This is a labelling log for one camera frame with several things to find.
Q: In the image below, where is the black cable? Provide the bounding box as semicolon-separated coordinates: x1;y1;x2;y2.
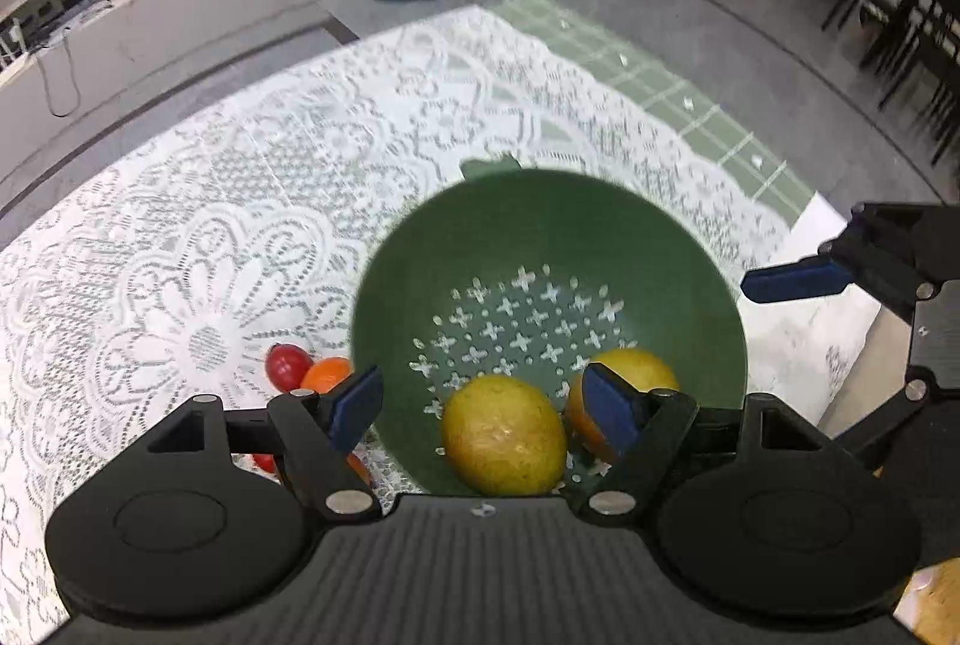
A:
34;34;83;117

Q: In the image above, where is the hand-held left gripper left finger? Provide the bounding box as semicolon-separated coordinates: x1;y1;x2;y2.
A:
142;366;385;526

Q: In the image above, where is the white lace tablecloth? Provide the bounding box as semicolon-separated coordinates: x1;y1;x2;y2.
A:
0;4;788;645

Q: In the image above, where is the white television counter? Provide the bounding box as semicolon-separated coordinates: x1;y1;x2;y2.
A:
0;0;458;166

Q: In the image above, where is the green colander bowl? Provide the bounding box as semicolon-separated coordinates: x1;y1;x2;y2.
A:
351;154;747;496

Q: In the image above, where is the yellow lemon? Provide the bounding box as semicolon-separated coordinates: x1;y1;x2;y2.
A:
564;349;680;462
441;375;567;496

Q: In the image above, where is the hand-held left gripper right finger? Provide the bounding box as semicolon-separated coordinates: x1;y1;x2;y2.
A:
570;364;833;527

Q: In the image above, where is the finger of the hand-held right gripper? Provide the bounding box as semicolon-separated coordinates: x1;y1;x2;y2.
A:
741;202;960;316
831;381;932;473

